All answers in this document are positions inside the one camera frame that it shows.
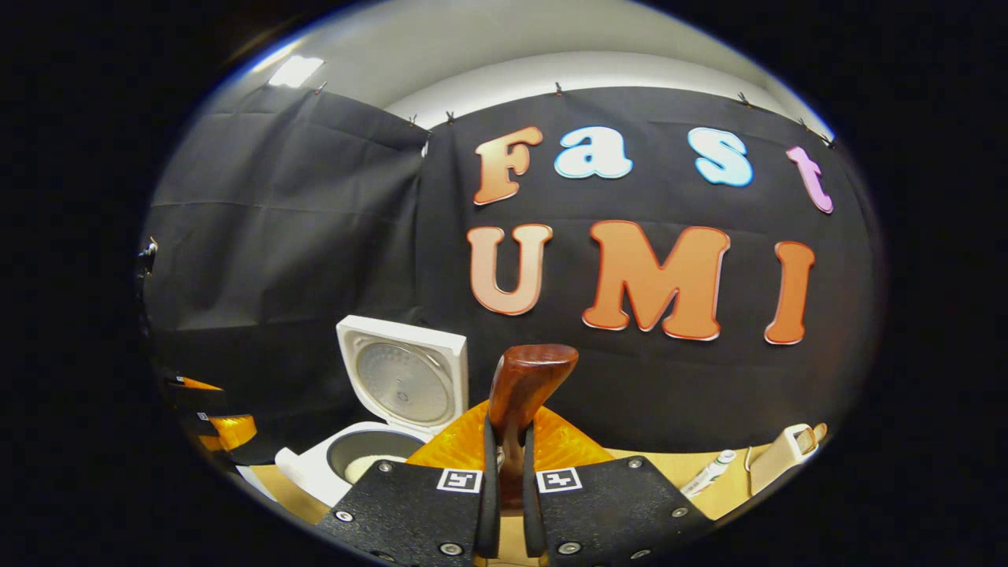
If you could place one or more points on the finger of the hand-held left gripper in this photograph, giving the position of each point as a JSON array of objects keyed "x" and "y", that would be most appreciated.
[
  {"x": 193, "y": 386},
  {"x": 232, "y": 431}
]

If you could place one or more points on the brown wooden spoon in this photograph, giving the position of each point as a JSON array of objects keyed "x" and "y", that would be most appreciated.
[{"x": 528, "y": 378}]

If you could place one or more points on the angled ceiling light strip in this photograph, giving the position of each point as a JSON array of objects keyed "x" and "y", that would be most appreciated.
[{"x": 295, "y": 71}]

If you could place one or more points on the small white rice heap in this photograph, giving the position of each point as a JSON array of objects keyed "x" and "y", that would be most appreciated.
[{"x": 366, "y": 468}]

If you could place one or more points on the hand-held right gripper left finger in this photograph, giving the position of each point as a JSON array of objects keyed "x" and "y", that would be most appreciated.
[{"x": 488, "y": 504}]

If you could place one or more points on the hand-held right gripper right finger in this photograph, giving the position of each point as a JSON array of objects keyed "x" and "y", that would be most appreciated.
[{"x": 532, "y": 512}]

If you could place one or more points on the white drink bottle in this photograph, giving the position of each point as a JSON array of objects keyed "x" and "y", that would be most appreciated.
[{"x": 709, "y": 472}]

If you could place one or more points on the toast bread slice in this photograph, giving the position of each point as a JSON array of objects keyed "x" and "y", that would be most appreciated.
[{"x": 820, "y": 433}]

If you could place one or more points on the white rice cooker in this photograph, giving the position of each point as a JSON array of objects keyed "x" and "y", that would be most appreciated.
[{"x": 315, "y": 472}]

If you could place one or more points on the white toaster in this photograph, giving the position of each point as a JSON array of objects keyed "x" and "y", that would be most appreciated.
[{"x": 776, "y": 465}]

